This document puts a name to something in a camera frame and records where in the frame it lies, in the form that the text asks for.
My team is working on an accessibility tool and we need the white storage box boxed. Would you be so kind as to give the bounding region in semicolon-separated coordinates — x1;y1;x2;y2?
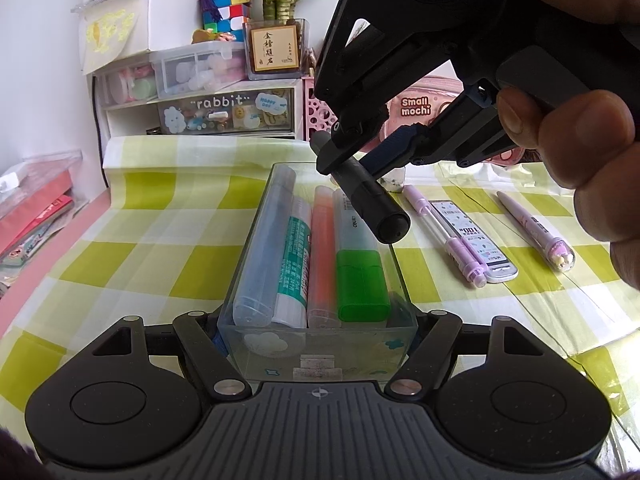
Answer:
73;0;201;76

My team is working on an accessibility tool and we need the small yellow figurine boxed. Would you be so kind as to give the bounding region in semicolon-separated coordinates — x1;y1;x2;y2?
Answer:
191;29;235;44

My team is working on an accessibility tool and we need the green white glue stick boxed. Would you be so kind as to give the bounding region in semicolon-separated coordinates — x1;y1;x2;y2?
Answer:
272;196;311;328

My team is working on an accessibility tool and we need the red pink book stack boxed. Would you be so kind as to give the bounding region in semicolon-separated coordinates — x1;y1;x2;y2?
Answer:
1;151;87;294

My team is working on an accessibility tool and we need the grey lead refill case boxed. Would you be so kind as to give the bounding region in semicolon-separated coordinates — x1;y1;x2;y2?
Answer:
431;200;518;284

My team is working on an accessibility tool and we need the pink small mochi pencil case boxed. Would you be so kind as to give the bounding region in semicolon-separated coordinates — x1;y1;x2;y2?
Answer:
372;72;524;166

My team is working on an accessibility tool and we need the green capped highlighter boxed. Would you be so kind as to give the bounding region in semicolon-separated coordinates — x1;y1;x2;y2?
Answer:
332;188;390;323

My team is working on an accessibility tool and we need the clear plastic organizer tray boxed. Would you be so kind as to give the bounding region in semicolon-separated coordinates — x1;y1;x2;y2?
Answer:
217;164;416;382

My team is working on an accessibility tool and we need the person's right hand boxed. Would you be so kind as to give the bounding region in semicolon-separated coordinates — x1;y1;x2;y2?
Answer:
498;0;639;287

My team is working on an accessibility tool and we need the pink perforated pen holder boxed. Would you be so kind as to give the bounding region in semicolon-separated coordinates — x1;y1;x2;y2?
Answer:
303;76;337;141

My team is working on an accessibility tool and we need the orange pink highlighter pen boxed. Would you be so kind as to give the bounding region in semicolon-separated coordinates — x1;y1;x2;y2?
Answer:
307;185;341;328

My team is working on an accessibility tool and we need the light blue highlighter pen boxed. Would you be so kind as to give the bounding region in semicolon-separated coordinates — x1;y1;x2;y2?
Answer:
233;165;296;327

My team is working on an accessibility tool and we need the bamboo plant in glass pot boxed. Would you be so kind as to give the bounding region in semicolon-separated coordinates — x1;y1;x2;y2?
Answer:
244;0;308;80

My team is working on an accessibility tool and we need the white rabbit drawer organizer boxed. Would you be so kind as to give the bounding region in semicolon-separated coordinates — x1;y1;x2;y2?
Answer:
100;79;305;140

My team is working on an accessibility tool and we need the white dirty eraser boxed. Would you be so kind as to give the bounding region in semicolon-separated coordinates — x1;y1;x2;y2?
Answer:
378;167;406;193

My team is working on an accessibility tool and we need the clear plastic drawer box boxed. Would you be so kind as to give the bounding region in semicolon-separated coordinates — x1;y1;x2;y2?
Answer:
96;40;246;107

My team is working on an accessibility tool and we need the colourful rubik's cube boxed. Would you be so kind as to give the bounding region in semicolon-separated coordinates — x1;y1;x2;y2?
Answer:
203;0;250;41

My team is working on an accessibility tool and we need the purple clear pen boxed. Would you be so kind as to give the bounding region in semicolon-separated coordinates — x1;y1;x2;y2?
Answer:
401;184;488;288

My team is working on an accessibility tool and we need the lilac barcode pen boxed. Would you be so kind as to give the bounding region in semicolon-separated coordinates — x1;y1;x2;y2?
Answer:
497;191;576;273

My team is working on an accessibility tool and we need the green checked table cloth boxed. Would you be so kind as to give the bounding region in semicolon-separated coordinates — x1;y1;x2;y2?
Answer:
1;136;639;471

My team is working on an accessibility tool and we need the dark grey marker pen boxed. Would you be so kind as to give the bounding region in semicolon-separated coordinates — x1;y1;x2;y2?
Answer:
329;157;410;244

